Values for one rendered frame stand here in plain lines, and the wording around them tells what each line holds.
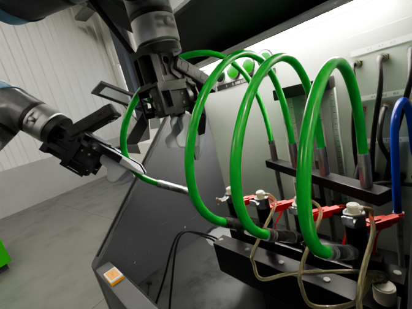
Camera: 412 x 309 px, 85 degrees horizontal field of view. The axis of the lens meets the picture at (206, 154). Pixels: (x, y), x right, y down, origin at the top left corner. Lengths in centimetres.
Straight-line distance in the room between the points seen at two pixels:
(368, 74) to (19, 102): 73
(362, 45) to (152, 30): 44
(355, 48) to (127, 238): 75
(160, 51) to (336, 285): 47
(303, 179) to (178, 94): 25
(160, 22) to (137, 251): 62
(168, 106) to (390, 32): 46
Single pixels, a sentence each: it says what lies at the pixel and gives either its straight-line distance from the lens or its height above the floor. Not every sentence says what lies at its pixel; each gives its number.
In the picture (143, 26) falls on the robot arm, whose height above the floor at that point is 144.
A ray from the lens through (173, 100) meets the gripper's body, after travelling 39.
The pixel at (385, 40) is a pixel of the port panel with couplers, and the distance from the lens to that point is 62.
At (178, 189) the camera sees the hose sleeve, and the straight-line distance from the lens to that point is 54.
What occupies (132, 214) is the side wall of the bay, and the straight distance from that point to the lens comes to 73.
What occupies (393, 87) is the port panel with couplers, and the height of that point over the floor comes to 124.
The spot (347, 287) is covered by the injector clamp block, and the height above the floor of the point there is 98.
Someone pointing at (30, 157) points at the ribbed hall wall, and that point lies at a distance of 693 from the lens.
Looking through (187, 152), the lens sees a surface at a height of 124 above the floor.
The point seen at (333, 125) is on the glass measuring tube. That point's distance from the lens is 65.
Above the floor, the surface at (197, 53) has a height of 141.
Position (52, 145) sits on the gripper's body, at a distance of 57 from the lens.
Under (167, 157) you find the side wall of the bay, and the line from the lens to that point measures 77.
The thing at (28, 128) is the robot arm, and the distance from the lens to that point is 58.
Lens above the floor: 130
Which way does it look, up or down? 12 degrees down
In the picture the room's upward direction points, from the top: 14 degrees counter-clockwise
